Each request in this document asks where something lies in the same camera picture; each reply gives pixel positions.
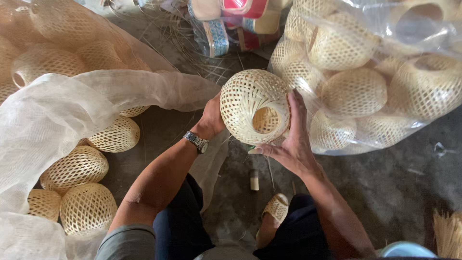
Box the person's right hand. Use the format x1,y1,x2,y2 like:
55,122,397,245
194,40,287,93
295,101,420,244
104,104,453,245
248,89,322,178

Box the person's left hand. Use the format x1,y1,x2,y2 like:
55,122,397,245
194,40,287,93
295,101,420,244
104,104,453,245
192,92,227,140

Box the woven bamboo ball basket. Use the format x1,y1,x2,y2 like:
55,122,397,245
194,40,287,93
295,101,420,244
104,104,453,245
40,145,109,196
219,69,291,146
27,189,62,222
119,105,150,117
59,183,118,236
86,116,141,153

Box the silver metal wristwatch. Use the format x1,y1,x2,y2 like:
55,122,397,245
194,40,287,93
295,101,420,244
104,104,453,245
183,131,210,155

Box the heap of loose bamboo slivers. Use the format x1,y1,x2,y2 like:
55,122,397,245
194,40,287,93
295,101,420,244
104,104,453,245
105,0,253,84

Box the woven beige sandal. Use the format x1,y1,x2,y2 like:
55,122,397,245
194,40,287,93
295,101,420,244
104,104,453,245
262,193,289,224

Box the person's dark trousers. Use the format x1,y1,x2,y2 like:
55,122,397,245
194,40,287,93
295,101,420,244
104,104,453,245
153,173,333,260

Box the clear plastic bag of baskets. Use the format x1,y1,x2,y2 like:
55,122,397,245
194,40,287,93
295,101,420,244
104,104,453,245
267,0,462,156

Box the white mesh sack of baskets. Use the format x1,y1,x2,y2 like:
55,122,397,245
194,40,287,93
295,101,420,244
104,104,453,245
0,0,231,260

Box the person's grey shirt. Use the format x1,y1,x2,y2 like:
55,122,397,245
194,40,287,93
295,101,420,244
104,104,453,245
95,224,259,260

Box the clear plastic scrap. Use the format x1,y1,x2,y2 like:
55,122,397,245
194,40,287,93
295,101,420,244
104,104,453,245
433,142,449,158

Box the light blue bowl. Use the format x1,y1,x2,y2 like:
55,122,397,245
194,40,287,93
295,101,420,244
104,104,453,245
379,241,438,259

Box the bundle of bamboo strips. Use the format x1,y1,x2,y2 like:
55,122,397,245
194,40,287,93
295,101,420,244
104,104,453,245
432,209,462,259

